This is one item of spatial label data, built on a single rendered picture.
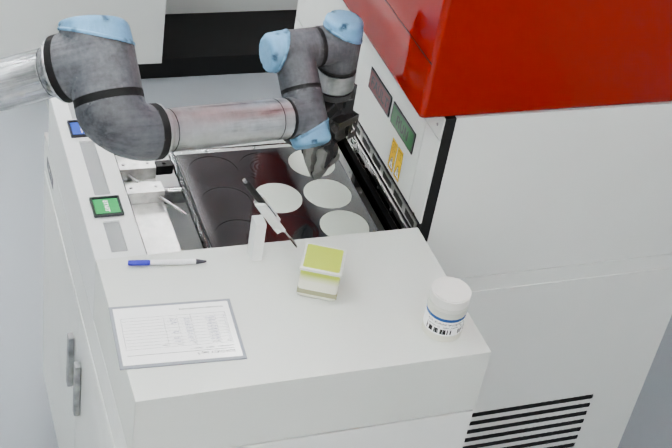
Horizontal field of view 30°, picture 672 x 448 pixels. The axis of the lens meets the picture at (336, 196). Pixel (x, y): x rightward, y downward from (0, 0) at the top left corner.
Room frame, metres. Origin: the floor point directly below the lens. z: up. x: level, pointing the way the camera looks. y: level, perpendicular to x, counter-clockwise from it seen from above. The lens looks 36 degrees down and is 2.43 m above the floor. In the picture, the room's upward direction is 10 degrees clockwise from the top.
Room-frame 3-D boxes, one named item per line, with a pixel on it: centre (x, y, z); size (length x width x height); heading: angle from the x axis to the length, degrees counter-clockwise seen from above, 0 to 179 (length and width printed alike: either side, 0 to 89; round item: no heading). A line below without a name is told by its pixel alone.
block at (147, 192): (1.99, 0.38, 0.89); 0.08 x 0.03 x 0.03; 115
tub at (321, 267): (1.72, 0.00, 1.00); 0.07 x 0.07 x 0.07; 89
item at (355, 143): (2.15, -0.07, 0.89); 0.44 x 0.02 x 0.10; 25
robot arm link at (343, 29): (2.06, 0.04, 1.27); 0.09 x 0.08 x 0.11; 122
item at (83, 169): (1.95, 0.47, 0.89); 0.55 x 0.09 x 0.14; 25
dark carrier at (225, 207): (2.05, 0.12, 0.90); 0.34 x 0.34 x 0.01; 25
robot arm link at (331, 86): (2.06, 0.04, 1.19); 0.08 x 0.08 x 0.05
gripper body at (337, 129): (2.07, 0.04, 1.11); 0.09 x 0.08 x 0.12; 144
